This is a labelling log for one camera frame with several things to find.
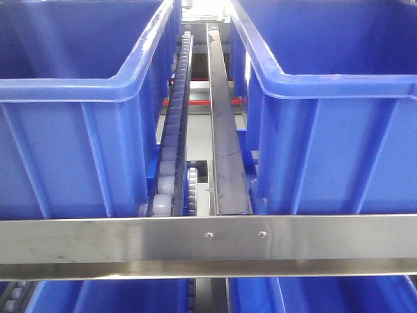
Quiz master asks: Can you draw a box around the grey roller conveyor track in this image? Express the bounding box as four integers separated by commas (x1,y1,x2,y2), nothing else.
138,31,193,217

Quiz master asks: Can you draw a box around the blue bin upper right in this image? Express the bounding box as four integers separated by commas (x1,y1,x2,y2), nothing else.
231,1,416,215

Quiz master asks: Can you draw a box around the blue bin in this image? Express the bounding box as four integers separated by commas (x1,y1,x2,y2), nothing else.
229,276,416,312
231,1,416,215
1,1,180,220
26,279,192,312

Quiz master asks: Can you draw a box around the blue bin upper left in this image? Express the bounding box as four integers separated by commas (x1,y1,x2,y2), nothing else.
1,1,180,220

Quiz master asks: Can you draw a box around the blue bin lower left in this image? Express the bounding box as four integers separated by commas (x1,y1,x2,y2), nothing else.
26,279,192,312

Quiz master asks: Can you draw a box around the blue bin lower right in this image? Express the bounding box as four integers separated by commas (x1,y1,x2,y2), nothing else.
229,276,416,312

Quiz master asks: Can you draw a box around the lower roller track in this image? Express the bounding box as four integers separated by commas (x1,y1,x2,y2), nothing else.
0,280,37,312

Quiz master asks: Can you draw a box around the steel divider rail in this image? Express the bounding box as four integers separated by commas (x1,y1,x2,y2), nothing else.
206,23,252,215

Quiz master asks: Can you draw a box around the steel shelf frame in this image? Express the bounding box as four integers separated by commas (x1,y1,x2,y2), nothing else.
1,215,416,280

